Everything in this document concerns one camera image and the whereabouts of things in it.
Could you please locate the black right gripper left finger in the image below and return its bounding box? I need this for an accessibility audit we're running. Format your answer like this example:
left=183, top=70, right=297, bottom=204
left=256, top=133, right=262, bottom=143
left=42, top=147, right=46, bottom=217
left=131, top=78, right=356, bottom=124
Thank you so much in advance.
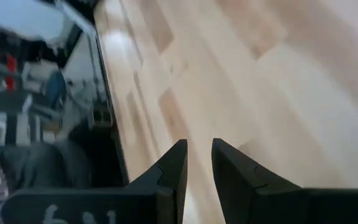
left=1, top=139, right=188, bottom=224

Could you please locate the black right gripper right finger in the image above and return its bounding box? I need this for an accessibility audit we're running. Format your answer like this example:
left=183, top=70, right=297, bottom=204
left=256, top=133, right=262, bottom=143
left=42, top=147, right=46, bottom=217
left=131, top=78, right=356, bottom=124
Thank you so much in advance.
left=211, top=138, right=358, bottom=224

